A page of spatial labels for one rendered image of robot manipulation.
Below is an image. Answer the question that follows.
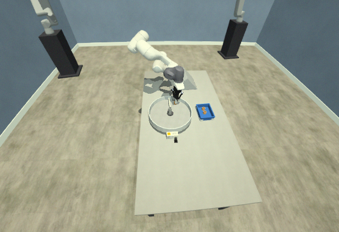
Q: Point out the blue shallow tray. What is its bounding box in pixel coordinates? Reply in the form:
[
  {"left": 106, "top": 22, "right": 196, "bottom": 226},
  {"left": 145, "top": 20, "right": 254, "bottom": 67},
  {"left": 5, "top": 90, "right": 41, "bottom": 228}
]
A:
[{"left": 195, "top": 103, "right": 215, "bottom": 121}]

